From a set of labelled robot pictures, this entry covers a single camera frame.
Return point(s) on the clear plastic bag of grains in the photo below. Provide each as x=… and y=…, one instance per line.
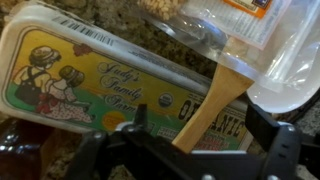
x=240, y=30

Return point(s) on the brown bottle with white cap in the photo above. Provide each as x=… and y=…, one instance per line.
x=20, y=150

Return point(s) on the empty white bowl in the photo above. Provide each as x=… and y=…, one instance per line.
x=286, y=96

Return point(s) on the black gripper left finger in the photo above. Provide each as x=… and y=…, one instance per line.
x=141, y=116

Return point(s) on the light wooden spoon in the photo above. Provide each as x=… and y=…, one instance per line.
x=213, y=106

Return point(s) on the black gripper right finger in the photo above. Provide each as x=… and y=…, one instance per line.
x=261, y=128

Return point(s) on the egg carton with yellow label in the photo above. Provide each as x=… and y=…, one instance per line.
x=100, y=83

